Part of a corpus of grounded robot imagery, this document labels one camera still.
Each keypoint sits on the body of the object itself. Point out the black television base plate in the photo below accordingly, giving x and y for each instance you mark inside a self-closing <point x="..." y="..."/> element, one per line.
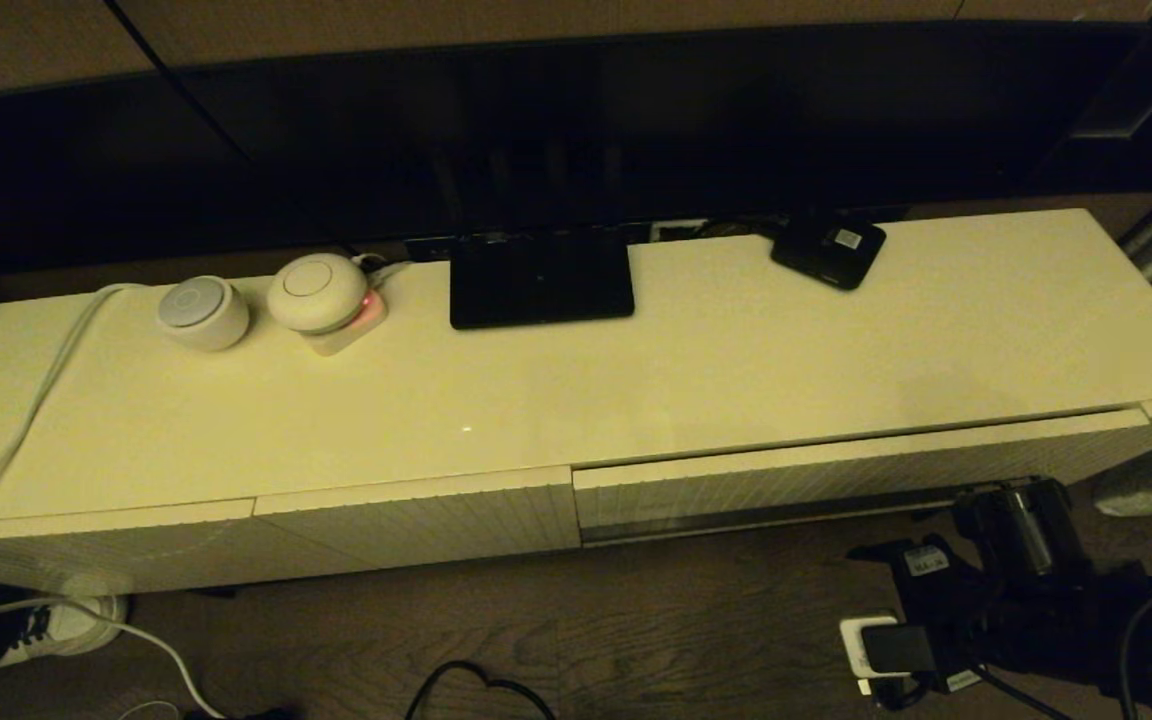
<point x="536" y="285"/>

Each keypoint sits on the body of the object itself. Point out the white speaker with grey top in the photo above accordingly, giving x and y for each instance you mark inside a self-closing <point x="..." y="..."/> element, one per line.
<point x="202" y="313"/>

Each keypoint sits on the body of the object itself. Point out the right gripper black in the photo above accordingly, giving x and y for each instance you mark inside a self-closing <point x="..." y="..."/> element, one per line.
<point x="996" y="620"/>

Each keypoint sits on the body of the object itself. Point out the small black set-top box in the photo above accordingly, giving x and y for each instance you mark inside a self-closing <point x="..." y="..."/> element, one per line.
<point x="826" y="250"/>

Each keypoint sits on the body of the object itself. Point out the white ribbed cabinet drawer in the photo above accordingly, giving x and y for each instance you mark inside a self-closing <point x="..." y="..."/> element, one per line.
<point x="786" y="480"/>

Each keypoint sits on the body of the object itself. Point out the white power strip red light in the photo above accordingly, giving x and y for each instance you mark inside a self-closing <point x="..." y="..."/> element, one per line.
<point x="346" y="338"/>

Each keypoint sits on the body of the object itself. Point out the white round dome device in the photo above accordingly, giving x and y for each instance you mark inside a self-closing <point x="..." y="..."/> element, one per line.
<point x="316" y="290"/>

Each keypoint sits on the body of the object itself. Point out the black television screen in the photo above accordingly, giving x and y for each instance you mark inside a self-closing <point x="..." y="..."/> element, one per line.
<point x="536" y="130"/>

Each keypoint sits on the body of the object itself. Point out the white sneaker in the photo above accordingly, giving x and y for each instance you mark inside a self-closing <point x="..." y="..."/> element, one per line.
<point x="71" y="625"/>

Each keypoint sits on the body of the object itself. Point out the white tv cabinet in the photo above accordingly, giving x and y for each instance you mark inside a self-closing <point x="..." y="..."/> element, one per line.
<point x="536" y="400"/>

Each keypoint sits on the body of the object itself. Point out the white ribbed cabinet door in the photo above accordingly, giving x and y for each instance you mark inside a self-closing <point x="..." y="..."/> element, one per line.
<point x="416" y="520"/>
<point x="86" y="555"/>

